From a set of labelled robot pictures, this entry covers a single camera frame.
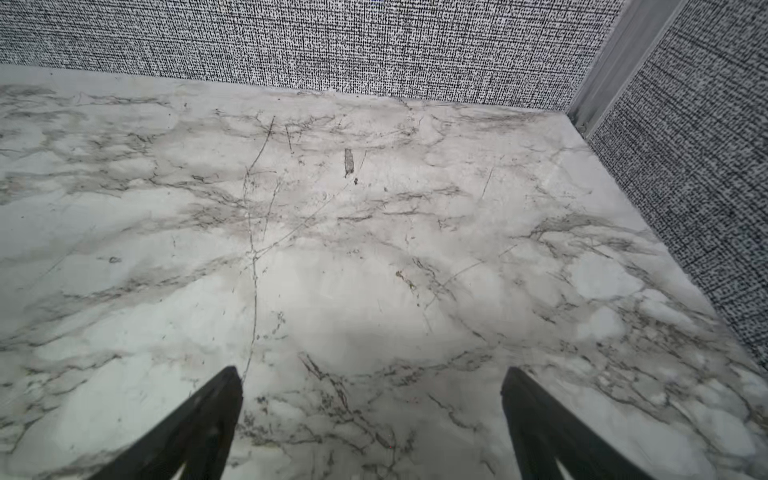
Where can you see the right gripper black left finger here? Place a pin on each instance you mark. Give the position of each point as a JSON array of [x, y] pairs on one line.
[[193, 442]]

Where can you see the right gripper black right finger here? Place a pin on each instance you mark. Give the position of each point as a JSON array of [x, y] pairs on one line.
[[548, 440]]

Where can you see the aluminium enclosure frame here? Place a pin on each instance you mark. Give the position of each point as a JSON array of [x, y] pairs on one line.
[[634, 36]]

